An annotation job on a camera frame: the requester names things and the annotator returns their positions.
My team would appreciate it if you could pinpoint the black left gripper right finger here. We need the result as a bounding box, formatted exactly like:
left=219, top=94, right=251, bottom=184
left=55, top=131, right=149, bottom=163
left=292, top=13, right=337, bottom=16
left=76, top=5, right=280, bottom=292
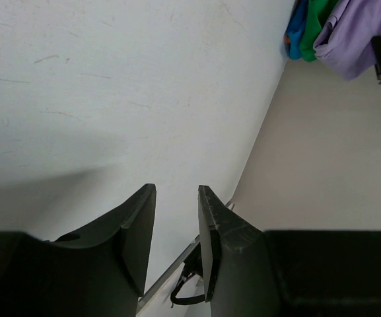
left=198, top=186, right=381, bottom=316

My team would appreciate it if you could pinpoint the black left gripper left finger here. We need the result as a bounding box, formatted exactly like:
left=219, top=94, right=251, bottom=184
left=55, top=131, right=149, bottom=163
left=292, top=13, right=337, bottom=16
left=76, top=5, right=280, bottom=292
left=0, top=184, right=156, bottom=316

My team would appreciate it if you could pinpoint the purple t-shirt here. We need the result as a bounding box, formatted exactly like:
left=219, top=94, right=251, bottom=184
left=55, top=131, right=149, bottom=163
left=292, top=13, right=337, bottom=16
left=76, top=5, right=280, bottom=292
left=313, top=0, right=381, bottom=81

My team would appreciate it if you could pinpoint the orange folded t-shirt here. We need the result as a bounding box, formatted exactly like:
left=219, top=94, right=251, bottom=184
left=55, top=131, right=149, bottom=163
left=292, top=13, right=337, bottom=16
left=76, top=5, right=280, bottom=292
left=284, top=34, right=291, bottom=56

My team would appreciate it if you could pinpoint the blue folded t-shirt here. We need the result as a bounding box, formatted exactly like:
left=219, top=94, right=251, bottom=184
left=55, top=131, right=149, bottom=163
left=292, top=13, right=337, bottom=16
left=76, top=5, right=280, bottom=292
left=285, top=0, right=308, bottom=60

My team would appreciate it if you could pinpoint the green folded t-shirt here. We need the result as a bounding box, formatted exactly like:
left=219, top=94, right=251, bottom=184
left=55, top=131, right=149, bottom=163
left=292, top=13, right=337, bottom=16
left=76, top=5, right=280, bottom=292
left=299, top=0, right=338, bottom=62

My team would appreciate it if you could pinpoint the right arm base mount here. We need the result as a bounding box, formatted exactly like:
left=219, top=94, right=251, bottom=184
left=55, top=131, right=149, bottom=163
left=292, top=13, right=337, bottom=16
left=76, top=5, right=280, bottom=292
left=170, top=244, right=207, bottom=306

